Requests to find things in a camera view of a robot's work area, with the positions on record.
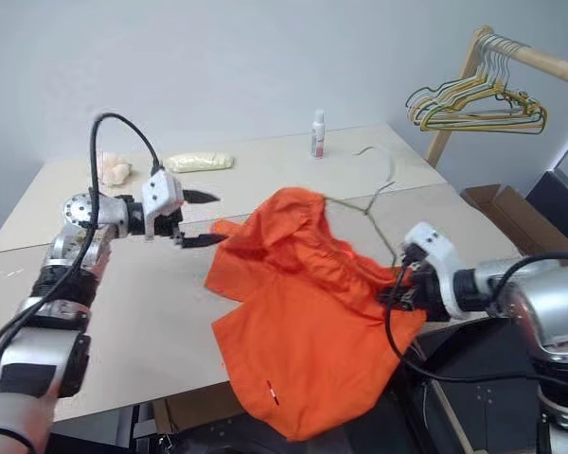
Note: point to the orange shirt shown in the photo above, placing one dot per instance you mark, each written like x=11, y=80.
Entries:
x=312, y=331

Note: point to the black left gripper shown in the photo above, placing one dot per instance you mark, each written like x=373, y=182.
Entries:
x=168, y=226

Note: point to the black case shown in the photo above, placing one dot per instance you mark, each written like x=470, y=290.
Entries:
x=563, y=198

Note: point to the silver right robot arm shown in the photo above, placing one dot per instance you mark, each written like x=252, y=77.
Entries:
x=539, y=302

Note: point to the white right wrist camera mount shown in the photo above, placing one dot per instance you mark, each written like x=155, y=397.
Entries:
x=435, y=246

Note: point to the wooden clothes rack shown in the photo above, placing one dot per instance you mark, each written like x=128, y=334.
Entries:
x=549, y=59

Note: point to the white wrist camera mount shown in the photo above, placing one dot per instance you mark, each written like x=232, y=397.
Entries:
x=435, y=246
x=161, y=189

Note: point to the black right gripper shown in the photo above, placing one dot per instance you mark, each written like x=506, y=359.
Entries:
x=423, y=291

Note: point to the cream plastic-wrapped packet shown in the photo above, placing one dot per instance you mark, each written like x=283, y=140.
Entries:
x=199, y=162

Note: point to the black equipment base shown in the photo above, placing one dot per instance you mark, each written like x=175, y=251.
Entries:
x=478, y=416

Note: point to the peach crumpled cloth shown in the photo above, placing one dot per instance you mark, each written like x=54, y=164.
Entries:
x=116, y=170

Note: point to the white spray bottle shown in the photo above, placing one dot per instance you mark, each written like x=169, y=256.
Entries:
x=317, y=137

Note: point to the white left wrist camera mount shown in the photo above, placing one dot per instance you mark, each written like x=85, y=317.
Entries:
x=161, y=189

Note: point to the brown cardboard box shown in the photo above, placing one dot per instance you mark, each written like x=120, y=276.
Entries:
x=511, y=208

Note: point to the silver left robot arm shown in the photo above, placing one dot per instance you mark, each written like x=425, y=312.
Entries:
x=28, y=350

